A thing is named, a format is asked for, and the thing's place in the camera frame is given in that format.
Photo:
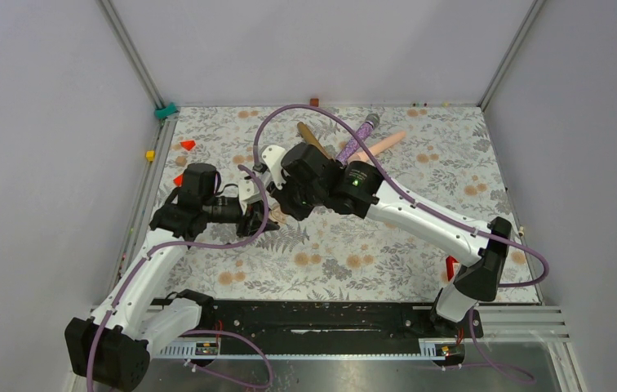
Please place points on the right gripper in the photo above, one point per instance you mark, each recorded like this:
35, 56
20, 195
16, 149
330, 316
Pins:
281, 197

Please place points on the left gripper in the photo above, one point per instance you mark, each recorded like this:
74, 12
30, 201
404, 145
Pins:
250, 222

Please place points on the beige charging case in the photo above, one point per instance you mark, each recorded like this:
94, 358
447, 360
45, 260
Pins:
278, 217

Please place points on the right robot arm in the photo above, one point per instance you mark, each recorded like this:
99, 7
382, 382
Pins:
481, 249

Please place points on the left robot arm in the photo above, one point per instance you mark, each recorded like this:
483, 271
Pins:
115, 344

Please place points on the gold microphone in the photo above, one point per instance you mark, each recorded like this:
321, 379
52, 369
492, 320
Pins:
308, 136

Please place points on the pink microphone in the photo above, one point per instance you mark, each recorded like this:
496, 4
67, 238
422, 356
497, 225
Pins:
378, 147

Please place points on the purple glitter microphone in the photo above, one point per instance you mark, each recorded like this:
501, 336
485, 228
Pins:
371, 122

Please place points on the beige small block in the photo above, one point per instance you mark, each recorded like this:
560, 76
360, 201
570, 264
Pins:
181, 161

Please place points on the red triangle block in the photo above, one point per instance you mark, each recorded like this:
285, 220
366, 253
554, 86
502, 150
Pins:
188, 144

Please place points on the floral table mat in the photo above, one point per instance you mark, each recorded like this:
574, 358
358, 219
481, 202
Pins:
446, 156

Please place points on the teal corner clip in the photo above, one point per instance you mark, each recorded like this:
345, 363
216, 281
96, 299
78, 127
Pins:
165, 111

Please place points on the red box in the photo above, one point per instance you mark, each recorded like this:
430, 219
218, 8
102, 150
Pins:
452, 266

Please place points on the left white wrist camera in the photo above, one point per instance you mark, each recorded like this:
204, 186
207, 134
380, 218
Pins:
248, 194

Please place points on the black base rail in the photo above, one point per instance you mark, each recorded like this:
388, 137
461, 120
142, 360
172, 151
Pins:
327, 328

